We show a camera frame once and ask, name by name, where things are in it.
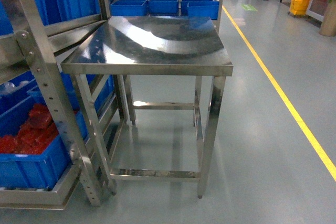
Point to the beige plant pot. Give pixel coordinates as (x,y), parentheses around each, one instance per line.
(328,24)

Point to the blue bin with red parts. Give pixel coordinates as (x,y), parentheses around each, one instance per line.
(33,154)

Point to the stainless steel side table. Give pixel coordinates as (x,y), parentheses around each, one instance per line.
(152,46)

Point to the yellow mop bucket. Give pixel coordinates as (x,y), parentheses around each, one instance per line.
(298,7)

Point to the stainless steel shelf rack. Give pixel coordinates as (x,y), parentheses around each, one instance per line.
(34,46)

